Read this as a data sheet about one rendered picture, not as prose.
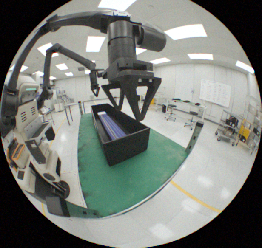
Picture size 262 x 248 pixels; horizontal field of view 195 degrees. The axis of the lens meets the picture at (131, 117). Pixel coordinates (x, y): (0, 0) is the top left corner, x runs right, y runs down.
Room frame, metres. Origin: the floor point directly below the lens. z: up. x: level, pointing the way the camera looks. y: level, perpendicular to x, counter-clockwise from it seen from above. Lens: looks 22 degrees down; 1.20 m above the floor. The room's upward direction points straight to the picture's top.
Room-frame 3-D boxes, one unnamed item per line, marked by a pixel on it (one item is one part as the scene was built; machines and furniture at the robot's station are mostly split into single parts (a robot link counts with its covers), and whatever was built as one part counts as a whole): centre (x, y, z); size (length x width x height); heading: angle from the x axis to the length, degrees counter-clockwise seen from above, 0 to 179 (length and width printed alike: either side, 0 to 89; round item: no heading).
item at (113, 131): (0.44, 0.15, 0.98); 0.51 x 0.07 x 0.03; 32
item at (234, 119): (1.08, -4.24, 0.38); 0.65 x 0.46 x 0.75; 125
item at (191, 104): (2.79, -2.46, 0.40); 1.80 x 0.75 x 0.81; 32
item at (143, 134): (0.44, 0.15, 1.01); 0.57 x 0.17 x 0.11; 32
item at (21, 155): (-0.03, 0.91, 0.87); 0.23 x 0.15 x 0.11; 32
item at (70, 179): (0.03, 0.81, 0.16); 0.67 x 0.64 x 0.25; 122
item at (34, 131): (0.18, 0.56, 0.99); 0.28 x 0.16 x 0.22; 32
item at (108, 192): (0.45, 0.14, 0.55); 0.91 x 0.46 x 1.10; 32
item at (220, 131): (0.87, -3.20, 0.50); 0.90 x 0.54 x 1.00; 46
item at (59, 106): (4.46, 5.71, 0.95); 1.36 x 0.82 x 1.90; 122
